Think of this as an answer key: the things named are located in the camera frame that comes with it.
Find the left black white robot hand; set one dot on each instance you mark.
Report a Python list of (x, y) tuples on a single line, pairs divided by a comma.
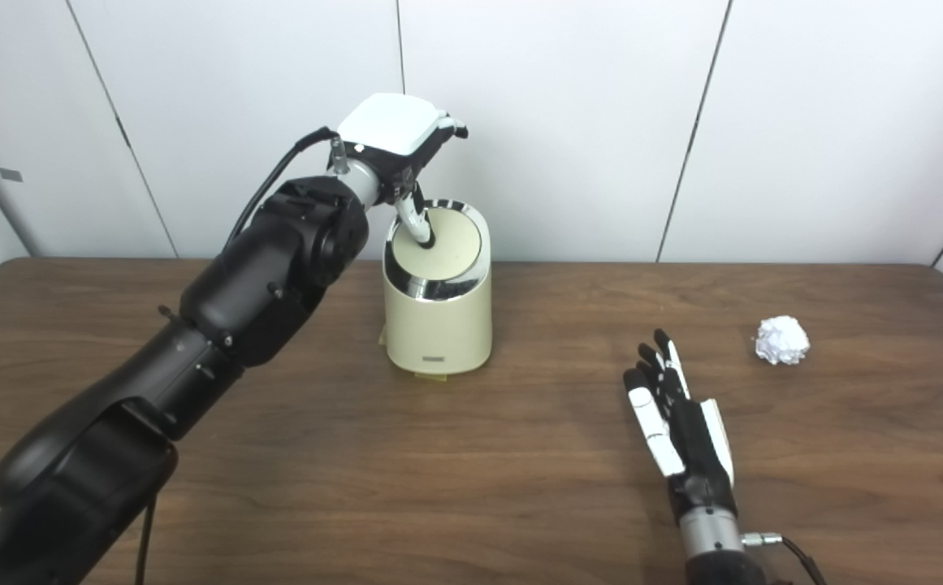
[(390, 126)]

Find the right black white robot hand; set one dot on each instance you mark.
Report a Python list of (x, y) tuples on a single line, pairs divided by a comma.
[(694, 439)]

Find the white paper ball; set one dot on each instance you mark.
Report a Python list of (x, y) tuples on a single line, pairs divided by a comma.
[(782, 340)]

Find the cream round bin lid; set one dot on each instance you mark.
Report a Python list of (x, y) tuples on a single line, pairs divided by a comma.
[(456, 244)]

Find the cream-colored trash bin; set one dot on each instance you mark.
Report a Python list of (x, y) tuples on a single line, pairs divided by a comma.
[(439, 325)]

